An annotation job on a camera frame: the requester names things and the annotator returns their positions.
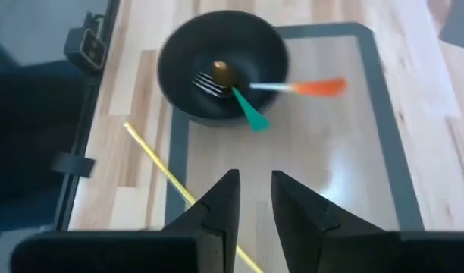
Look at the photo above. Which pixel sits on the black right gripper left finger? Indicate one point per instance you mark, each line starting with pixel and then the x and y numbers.
pixel 217 212

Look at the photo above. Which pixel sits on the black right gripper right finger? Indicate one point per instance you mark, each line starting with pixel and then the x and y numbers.
pixel 304 216

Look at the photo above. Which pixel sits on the yellow chopstick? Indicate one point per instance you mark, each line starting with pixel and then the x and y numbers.
pixel 156 157

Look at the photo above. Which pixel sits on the grey-bordered clear placemat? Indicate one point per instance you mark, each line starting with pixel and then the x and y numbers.
pixel 387 125

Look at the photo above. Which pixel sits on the black table clamp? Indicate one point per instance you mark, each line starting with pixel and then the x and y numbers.
pixel 84 47
pixel 73 165

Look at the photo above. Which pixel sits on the black bowl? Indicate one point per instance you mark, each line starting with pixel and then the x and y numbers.
pixel 186 41

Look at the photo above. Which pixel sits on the black table edge rail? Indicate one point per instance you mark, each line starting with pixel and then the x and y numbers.
pixel 91 110

